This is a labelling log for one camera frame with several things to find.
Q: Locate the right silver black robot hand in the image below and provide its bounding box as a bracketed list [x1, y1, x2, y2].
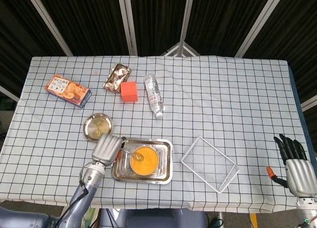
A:
[266, 133, 317, 198]

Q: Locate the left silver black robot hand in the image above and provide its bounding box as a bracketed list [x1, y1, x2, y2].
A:
[91, 134, 127, 167]

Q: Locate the clear plastic spoon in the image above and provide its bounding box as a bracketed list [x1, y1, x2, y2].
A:
[122, 148, 145, 162]

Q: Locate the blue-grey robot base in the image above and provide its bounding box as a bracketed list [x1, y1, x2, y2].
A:
[99, 208, 208, 228]

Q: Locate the white bowl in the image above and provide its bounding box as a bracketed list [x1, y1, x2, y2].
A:
[129, 145, 159, 177]

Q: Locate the rectangular steel tray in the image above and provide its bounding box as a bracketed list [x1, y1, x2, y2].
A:
[110, 137, 173, 185]

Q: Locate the round steel plate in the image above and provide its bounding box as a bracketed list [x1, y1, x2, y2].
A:
[82, 113, 113, 142]

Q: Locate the orange cube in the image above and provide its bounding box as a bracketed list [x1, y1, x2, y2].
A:
[120, 81, 138, 103]

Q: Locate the orange blue cookie box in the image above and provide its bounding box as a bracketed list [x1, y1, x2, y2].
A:
[44, 73, 93, 109]

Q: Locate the gold foil snack packet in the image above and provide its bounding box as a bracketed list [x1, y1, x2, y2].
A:
[103, 63, 132, 94]

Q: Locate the clear plastic water bottle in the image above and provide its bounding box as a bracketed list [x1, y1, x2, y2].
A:
[144, 73, 165, 119]

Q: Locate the blue checked tablecloth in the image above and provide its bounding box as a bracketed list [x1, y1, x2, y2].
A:
[0, 56, 314, 214]

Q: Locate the white triangular screen foot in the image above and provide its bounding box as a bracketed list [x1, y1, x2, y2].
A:
[160, 41, 200, 57]

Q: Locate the black pleated screen fabric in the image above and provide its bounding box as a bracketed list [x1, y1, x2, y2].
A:
[0, 0, 317, 129]

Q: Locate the white wire mesh basket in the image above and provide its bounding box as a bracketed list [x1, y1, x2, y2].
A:
[181, 136, 240, 194]

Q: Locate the white screen frame post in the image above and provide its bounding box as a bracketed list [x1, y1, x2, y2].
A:
[235, 0, 283, 58]
[24, 0, 74, 57]
[177, 0, 196, 57]
[117, 0, 138, 57]

